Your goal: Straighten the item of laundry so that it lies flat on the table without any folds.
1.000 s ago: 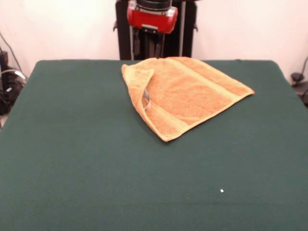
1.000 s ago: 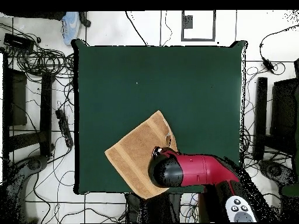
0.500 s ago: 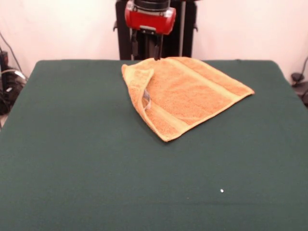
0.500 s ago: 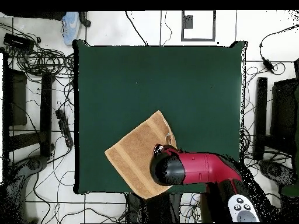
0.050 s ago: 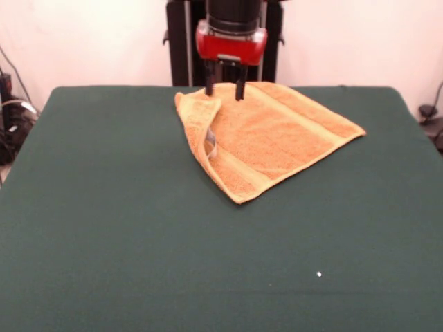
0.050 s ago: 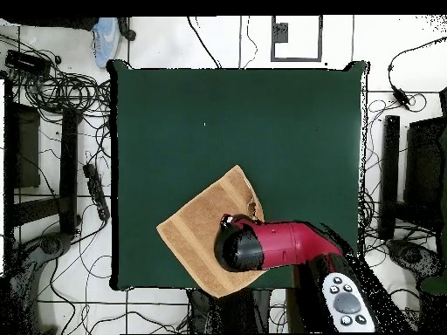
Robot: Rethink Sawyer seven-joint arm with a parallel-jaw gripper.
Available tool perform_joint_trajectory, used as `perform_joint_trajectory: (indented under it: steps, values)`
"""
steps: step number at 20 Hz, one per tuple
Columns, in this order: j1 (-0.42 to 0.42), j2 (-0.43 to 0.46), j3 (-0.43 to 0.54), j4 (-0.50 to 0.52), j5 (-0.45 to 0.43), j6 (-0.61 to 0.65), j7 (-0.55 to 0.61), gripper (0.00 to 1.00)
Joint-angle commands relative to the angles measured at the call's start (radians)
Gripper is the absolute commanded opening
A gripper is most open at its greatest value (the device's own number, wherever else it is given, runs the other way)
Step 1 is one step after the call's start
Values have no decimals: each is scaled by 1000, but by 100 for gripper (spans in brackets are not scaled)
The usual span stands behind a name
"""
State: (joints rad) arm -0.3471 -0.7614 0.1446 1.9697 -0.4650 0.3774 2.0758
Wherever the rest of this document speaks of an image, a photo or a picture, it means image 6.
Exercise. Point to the dark green table cloth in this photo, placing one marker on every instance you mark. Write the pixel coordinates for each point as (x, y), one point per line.
(157, 104)

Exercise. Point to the black flat box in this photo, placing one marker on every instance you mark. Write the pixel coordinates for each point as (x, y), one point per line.
(28, 62)

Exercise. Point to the black metal stand frame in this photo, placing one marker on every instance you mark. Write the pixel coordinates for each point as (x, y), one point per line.
(68, 167)
(390, 167)

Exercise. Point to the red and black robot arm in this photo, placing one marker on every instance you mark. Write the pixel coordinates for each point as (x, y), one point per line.
(286, 244)

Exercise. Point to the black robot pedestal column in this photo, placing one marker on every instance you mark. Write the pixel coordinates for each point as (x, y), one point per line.
(237, 314)

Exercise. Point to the black power strip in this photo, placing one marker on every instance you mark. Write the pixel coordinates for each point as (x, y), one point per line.
(96, 190)

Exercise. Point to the orange terry towel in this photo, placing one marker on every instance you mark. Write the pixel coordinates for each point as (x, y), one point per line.
(195, 226)

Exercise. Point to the dark grey floor box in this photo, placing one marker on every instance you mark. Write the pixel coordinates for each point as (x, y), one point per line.
(281, 33)

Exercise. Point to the grey caster leg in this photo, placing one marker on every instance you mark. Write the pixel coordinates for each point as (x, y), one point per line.
(52, 244)
(410, 254)

